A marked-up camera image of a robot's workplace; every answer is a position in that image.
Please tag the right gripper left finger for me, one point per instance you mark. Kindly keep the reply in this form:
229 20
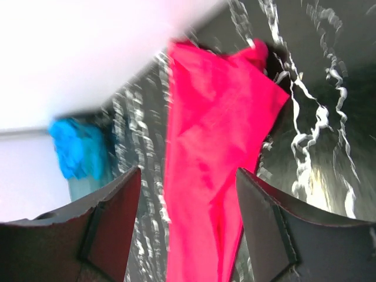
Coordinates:
86 240

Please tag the blue crumpled t shirt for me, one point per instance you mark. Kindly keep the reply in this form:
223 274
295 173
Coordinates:
80 148

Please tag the red t shirt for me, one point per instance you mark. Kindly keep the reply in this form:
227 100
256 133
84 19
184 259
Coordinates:
223 107

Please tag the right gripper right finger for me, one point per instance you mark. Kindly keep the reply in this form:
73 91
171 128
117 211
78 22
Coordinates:
290 240

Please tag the clear teal plastic bin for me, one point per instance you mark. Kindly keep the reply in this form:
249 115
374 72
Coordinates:
79 188

